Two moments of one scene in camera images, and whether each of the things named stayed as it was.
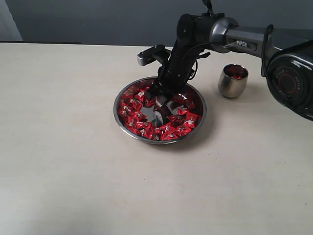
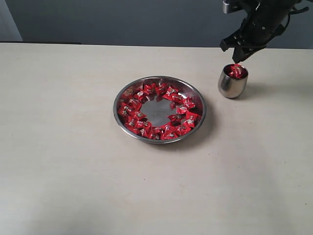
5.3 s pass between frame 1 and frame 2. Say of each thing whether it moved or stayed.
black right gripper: moved
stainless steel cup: stayed
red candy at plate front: stayed
